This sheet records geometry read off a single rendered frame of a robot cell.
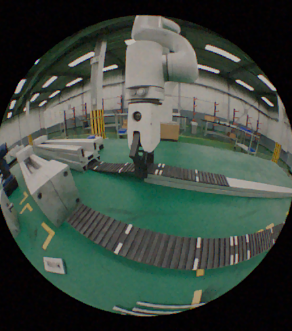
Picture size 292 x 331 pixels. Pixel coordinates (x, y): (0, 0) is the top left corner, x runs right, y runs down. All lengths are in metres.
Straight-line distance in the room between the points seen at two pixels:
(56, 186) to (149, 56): 0.30
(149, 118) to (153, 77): 0.09
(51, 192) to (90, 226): 0.09
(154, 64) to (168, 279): 0.35
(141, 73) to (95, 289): 0.36
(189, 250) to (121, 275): 0.10
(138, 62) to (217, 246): 0.33
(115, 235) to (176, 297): 0.14
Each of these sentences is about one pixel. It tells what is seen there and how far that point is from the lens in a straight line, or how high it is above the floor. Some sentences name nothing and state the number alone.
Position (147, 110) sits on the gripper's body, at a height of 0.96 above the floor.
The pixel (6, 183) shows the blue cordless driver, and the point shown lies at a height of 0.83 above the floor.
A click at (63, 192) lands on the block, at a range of 0.23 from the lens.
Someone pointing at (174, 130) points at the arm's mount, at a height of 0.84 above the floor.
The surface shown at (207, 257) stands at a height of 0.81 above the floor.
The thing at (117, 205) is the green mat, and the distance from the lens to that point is 0.23.
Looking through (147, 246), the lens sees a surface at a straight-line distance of 0.15.
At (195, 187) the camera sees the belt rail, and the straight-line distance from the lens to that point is 0.28.
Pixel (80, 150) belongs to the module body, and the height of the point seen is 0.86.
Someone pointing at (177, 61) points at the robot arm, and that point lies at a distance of 0.23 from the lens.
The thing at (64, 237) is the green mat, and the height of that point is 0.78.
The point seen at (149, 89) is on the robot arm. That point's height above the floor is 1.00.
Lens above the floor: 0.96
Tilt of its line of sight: 29 degrees down
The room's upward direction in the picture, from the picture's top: straight up
